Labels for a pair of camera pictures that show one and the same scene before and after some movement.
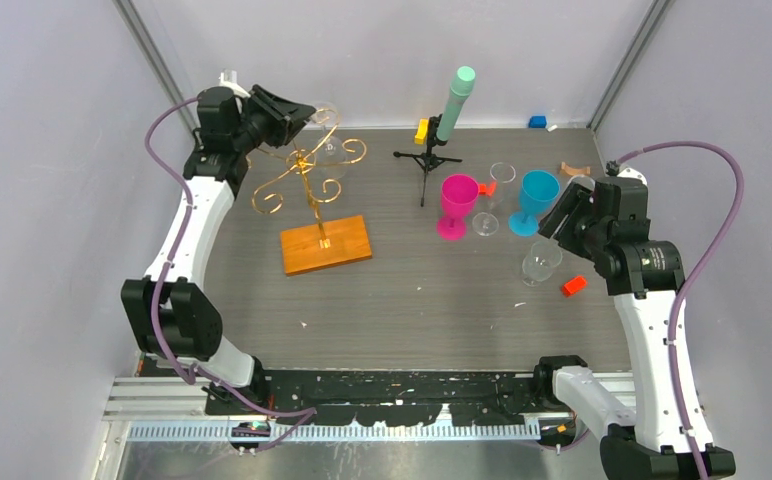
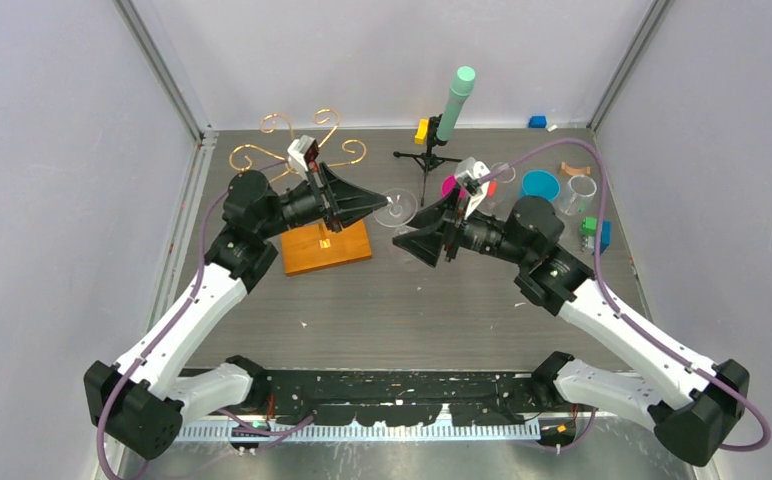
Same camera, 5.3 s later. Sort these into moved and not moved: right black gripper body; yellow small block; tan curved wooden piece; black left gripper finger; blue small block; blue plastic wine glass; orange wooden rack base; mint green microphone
Moved: right black gripper body; black left gripper finger
Not moved: yellow small block; mint green microphone; orange wooden rack base; blue small block; tan curved wooden piece; blue plastic wine glass
